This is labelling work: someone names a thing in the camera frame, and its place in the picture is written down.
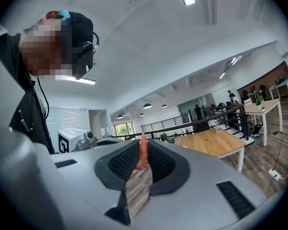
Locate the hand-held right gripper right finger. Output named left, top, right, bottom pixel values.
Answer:
left=132, top=139, right=267, bottom=230

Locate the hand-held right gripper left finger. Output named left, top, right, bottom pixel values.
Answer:
left=50, top=139, right=142, bottom=230

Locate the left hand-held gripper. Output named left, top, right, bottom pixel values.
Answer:
left=58, top=128, right=124, bottom=154

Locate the orange shrimp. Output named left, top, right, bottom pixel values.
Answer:
left=135, top=132, right=150, bottom=171

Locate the window with green view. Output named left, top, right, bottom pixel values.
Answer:
left=113, top=123, right=134, bottom=138

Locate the large wooden white-legged table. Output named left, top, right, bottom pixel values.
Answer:
left=174, top=127, right=247, bottom=173

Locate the person's black jacket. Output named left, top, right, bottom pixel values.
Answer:
left=0, top=32, right=56, bottom=156

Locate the black metal railing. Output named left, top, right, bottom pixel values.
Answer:
left=113, top=103, right=251, bottom=141

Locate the white power strip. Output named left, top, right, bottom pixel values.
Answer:
left=268, top=167, right=283, bottom=180

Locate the black bag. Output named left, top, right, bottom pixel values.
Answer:
left=251, top=122, right=265, bottom=137

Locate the person's head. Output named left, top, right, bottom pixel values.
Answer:
left=19, top=17, right=74, bottom=78

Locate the green potted plant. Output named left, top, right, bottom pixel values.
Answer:
left=255, top=95, right=265, bottom=111

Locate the small wooden white-legged table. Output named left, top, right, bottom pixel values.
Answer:
left=242, top=98, right=283, bottom=147

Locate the red hair clip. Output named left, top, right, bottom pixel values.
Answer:
left=45, top=10, right=61, bottom=20

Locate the pale blue table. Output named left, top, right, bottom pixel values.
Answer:
left=268, top=78, right=288, bottom=103

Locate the white wall board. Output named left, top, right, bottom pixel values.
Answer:
left=46, top=107, right=89, bottom=132

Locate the black headset cable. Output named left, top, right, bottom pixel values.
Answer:
left=36, top=77, right=50, bottom=121

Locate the black head camera headset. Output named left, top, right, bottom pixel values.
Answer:
left=60, top=11, right=100, bottom=80

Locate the blue hair tie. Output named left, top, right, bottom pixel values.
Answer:
left=58, top=9, right=72, bottom=22

